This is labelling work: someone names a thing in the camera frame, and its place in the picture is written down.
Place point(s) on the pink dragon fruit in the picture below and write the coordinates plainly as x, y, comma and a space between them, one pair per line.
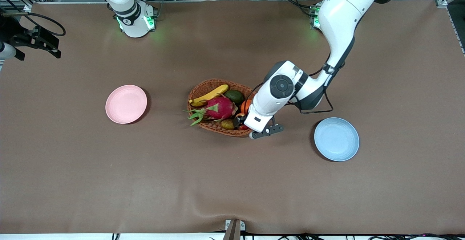
221, 108

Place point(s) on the brown table cover cloth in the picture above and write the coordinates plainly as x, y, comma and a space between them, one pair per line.
232, 182

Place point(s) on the brown wicker basket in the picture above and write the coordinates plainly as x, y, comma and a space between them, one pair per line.
203, 87

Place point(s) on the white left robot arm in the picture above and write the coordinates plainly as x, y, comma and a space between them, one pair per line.
341, 15

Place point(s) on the brown kiwi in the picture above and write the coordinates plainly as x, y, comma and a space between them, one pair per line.
227, 124

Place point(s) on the blue plate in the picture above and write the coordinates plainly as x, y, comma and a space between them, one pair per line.
336, 139

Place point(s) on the yellow banana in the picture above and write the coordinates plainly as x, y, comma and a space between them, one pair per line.
212, 94

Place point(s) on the green avocado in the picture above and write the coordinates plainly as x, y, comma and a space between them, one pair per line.
235, 96

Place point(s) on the red apple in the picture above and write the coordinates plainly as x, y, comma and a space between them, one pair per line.
245, 126

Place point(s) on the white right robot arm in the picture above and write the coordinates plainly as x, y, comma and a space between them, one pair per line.
132, 18

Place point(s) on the metal camera bracket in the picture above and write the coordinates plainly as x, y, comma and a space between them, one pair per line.
233, 230

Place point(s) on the orange fruit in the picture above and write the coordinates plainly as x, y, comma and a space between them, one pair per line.
245, 106

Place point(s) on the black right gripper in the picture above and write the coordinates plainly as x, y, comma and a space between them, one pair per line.
10, 30

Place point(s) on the pink plate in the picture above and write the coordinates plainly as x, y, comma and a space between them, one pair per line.
126, 104

